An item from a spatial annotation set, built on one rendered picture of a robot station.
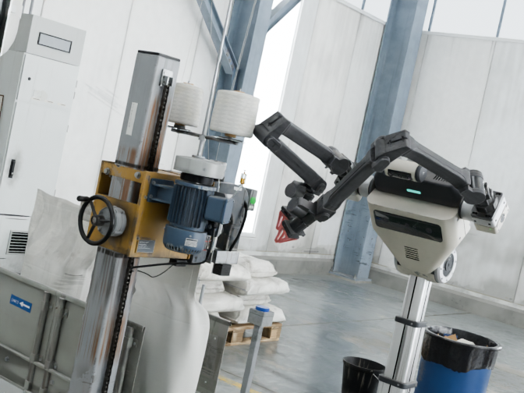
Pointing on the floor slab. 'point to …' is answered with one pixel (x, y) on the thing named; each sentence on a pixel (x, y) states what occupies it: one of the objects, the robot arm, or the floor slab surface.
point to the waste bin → (454, 361)
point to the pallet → (235, 337)
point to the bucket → (360, 375)
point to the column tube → (114, 259)
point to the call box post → (251, 359)
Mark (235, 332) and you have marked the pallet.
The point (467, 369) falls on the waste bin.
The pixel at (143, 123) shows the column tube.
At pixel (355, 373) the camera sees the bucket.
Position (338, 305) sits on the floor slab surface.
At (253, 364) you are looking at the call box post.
